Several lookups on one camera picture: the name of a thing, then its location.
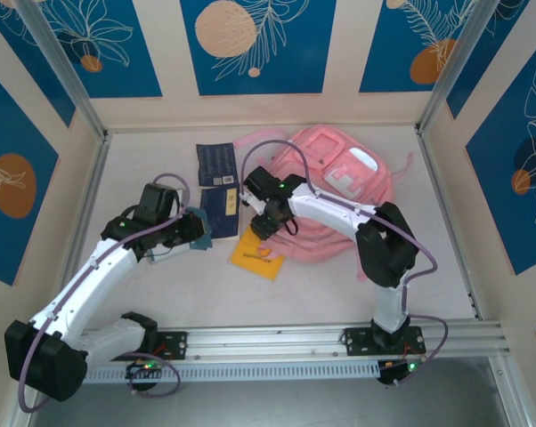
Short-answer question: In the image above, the teal wallet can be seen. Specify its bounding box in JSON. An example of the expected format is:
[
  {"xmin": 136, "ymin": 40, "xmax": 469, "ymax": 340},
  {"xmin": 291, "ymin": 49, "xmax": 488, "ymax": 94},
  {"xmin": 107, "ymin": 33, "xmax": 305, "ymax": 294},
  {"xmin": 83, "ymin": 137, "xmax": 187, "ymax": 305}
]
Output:
[{"xmin": 187, "ymin": 208, "xmax": 214, "ymax": 254}]

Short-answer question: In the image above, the dark blue labelled book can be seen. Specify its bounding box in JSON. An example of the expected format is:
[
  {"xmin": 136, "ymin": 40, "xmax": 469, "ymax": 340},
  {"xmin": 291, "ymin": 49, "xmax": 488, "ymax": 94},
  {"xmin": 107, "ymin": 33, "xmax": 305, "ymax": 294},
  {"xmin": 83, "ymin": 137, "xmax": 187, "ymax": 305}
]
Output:
[{"xmin": 199, "ymin": 186, "xmax": 242, "ymax": 241}]

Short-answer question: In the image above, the yellow book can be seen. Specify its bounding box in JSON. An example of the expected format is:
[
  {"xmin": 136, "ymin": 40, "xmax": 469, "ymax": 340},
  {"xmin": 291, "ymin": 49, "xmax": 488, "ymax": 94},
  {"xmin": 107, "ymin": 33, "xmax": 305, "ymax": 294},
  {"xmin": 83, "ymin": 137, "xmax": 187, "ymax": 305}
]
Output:
[{"xmin": 229, "ymin": 224, "xmax": 287, "ymax": 282}]

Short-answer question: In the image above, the grey notebook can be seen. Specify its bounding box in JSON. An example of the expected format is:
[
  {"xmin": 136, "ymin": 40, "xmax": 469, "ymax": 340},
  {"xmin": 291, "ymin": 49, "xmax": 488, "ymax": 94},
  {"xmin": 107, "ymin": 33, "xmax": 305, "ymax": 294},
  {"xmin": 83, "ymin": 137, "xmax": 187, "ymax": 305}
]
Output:
[{"xmin": 145, "ymin": 244, "xmax": 190, "ymax": 266}]

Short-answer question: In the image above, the dark blue barcode booklet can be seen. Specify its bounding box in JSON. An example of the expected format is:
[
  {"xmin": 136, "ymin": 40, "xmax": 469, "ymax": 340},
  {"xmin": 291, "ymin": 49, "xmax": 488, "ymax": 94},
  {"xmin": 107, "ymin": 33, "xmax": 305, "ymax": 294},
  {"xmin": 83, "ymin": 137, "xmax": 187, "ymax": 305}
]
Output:
[{"xmin": 195, "ymin": 141, "xmax": 238, "ymax": 188}]

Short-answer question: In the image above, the pink backpack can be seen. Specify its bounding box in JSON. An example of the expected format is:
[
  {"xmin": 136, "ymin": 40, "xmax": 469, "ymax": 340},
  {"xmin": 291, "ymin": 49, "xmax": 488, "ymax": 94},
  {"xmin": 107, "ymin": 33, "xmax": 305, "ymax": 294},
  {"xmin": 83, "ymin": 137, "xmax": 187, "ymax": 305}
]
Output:
[{"xmin": 234, "ymin": 125, "xmax": 414, "ymax": 282}]

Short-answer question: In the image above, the left circuit board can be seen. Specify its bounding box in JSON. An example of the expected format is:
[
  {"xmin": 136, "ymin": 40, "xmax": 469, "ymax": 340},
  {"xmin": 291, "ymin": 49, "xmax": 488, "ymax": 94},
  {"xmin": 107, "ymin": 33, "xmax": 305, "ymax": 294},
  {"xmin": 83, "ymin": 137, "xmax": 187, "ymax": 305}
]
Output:
[{"xmin": 125, "ymin": 360, "xmax": 166, "ymax": 379}]

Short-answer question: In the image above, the circuit board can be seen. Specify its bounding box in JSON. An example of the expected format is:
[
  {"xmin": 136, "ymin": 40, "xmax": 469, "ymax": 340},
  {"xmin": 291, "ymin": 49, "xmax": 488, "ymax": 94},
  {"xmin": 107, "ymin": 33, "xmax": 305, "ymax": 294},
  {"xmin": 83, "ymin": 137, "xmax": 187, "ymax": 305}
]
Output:
[
  {"xmin": 378, "ymin": 359, "xmax": 425, "ymax": 386},
  {"xmin": 125, "ymin": 360, "xmax": 166, "ymax": 379}
]

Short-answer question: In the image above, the right circuit board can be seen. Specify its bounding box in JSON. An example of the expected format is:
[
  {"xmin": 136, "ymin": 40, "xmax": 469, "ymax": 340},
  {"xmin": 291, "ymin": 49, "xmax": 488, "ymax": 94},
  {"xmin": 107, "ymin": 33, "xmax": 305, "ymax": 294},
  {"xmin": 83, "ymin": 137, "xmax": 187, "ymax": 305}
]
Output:
[{"xmin": 378, "ymin": 359, "xmax": 425, "ymax": 386}]

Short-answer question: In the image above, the left aluminium side rail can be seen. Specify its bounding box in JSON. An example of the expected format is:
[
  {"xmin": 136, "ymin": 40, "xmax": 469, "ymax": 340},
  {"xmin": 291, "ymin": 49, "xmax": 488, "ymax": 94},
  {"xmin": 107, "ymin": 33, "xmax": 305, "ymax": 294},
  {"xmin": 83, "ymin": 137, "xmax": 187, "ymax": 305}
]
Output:
[{"xmin": 49, "ymin": 131, "xmax": 113, "ymax": 330}]

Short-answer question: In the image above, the aluminium side rail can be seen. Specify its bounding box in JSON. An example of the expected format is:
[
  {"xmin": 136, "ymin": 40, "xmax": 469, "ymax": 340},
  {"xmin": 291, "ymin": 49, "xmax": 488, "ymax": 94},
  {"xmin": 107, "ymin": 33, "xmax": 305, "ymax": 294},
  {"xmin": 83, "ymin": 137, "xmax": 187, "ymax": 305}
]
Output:
[
  {"xmin": 49, "ymin": 131, "xmax": 113, "ymax": 330},
  {"xmin": 414, "ymin": 126, "xmax": 483, "ymax": 321}
]

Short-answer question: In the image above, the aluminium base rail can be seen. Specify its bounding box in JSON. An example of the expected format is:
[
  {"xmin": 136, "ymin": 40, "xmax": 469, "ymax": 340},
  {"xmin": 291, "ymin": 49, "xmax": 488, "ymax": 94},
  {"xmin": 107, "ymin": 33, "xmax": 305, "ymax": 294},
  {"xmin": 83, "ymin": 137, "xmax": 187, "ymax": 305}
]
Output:
[{"xmin": 78, "ymin": 320, "xmax": 512, "ymax": 367}]

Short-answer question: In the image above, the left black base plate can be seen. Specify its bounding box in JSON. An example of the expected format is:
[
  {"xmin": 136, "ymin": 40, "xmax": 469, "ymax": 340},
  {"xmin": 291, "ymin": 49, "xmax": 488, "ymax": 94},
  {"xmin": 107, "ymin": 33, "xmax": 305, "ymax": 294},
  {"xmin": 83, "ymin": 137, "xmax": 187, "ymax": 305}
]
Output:
[{"xmin": 116, "ymin": 329, "xmax": 189, "ymax": 362}]

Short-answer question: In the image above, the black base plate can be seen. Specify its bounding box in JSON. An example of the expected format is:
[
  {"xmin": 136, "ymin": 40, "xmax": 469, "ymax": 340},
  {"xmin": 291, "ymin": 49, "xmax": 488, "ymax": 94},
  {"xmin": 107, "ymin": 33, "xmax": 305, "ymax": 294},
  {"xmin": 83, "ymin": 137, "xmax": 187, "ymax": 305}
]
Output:
[
  {"xmin": 116, "ymin": 329, "xmax": 189, "ymax": 362},
  {"xmin": 338, "ymin": 326, "xmax": 427, "ymax": 357}
]

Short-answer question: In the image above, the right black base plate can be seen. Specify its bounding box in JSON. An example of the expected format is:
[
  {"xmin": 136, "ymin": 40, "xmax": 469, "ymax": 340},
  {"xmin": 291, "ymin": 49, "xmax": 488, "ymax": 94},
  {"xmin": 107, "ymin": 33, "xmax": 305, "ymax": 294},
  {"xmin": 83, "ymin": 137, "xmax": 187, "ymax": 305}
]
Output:
[{"xmin": 338, "ymin": 326, "xmax": 427, "ymax": 357}]

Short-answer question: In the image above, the white slotted cable duct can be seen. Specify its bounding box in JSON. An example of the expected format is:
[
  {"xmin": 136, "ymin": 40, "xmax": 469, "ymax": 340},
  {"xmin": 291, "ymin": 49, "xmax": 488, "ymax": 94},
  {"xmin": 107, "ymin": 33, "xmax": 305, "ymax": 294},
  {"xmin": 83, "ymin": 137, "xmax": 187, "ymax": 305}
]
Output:
[{"xmin": 83, "ymin": 360, "xmax": 380, "ymax": 386}]

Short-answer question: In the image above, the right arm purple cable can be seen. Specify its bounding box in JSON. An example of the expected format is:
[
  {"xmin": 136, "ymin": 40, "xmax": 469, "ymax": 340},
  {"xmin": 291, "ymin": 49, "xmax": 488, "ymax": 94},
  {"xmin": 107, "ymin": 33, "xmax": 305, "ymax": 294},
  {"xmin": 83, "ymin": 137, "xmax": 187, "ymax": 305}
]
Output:
[{"xmin": 239, "ymin": 140, "xmax": 450, "ymax": 388}]

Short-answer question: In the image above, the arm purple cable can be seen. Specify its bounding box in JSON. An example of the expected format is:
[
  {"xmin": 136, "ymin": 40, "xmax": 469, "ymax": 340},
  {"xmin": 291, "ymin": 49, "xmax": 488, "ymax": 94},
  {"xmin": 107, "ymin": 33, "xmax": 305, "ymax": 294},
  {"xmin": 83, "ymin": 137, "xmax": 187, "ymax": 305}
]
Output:
[
  {"xmin": 239, "ymin": 140, "xmax": 450, "ymax": 388},
  {"xmin": 18, "ymin": 173, "xmax": 193, "ymax": 413}
]

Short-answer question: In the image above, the right aluminium side rail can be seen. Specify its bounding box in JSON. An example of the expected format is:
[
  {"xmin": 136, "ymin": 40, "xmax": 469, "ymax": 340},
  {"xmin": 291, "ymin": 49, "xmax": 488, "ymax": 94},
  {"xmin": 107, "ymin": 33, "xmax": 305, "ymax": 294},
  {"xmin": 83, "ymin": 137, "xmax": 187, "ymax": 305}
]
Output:
[{"xmin": 414, "ymin": 126, "xmax": 483, "ymax": 321}]

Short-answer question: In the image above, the left aluminium corner post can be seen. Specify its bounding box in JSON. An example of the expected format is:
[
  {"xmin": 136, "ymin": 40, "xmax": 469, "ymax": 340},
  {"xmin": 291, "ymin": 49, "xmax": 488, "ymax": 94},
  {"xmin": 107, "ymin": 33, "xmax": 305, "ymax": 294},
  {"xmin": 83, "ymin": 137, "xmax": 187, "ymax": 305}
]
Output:
[{"xmin": 16, "ymin": 0, "xmax": 107, "ymax": 139}]

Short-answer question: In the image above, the aluminium corner post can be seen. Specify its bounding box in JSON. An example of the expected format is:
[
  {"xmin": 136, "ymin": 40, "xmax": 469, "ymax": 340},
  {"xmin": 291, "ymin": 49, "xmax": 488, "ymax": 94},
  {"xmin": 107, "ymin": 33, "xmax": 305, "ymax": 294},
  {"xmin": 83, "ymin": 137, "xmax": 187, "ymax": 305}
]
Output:
[
  {"xmin": 16, "ymin": 0, "xmax": 107, "ymax": 139},
  {"xmin": 417, "ymin": 0, "xmax": 491, "ymax": 134}
]

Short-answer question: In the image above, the right aluminium corner post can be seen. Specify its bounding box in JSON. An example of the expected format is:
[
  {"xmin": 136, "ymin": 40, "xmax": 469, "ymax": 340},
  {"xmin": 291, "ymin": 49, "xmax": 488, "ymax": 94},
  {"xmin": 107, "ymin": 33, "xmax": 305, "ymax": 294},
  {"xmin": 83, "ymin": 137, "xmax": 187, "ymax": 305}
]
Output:
[{"xmin": 417, "ymin": 0, "xmax": 491, "ymax": 134}]

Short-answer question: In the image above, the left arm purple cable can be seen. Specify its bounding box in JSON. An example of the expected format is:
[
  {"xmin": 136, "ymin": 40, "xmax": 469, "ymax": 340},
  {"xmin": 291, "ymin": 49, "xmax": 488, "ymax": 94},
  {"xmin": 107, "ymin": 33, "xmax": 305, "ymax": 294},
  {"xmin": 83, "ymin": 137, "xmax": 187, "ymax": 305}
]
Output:
[{"xmin": 18, "ymin": 173, "xmax": 193, "ymax": 413}]

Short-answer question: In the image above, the left aluminium frame leg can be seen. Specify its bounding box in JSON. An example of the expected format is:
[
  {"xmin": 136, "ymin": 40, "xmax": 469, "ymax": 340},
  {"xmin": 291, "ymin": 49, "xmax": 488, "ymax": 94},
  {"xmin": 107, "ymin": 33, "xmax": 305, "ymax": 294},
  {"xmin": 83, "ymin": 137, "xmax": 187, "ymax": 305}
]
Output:
[{"xmin": 0, "ymin": 391, "xmax": 42, "ymax": 427}]

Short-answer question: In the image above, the aluminium frame leg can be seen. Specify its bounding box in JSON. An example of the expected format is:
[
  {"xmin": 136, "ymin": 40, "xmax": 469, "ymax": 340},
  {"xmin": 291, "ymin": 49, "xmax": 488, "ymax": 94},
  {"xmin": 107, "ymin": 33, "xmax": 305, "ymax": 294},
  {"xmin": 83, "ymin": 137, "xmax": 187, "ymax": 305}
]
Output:
[
  {"xmin": 490, "ymin": 355, "xmax": 534, "ymax": 427},
  {"xmin": 0, "ymin": 391, "xmax": 42, "ymax": 427}
]

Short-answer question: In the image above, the right aluminium frame leg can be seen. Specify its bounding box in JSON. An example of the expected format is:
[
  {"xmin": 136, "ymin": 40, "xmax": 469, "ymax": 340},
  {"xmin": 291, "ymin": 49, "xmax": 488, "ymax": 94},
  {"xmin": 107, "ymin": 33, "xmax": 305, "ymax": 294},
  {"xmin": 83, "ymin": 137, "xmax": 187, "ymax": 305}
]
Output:
[{"xmin": 490, "ymin": 355, "xmax": 534, "ymax": 427}]

